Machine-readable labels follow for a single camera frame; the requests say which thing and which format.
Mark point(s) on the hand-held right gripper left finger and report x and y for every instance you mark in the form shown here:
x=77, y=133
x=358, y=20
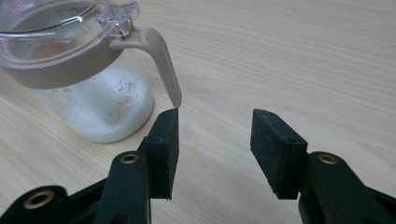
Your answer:
x=162, y=149

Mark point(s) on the white cup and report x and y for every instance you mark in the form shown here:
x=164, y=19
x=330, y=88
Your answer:
x=106, y=105

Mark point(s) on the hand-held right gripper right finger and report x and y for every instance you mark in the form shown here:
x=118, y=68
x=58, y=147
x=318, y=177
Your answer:
x=277, y=155

